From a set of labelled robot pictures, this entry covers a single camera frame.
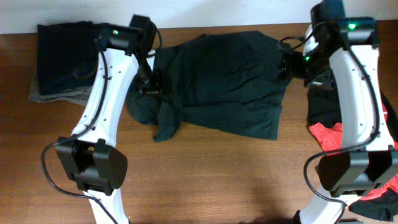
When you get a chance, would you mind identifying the red garment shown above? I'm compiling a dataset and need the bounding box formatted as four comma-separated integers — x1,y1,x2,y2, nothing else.
308,104,398,202

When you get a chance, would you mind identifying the dark green t-shirt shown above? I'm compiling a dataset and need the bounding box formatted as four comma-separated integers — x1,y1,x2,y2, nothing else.
126,31,290,142

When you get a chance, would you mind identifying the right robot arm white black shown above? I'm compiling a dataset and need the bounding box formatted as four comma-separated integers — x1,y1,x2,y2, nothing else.
280,0,397,224

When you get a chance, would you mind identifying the folded grey garment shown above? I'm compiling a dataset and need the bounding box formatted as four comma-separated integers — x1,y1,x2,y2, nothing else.
28,71,93,106

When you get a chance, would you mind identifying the folded navy blue garment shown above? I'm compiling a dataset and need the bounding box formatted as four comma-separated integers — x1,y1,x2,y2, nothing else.
37,21,106,95

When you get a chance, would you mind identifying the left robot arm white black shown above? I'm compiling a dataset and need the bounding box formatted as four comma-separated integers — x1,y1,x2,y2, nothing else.
51,15,162,223

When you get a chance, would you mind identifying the black garment under pile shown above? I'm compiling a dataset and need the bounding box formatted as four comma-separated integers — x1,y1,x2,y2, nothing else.
308,88,397,222

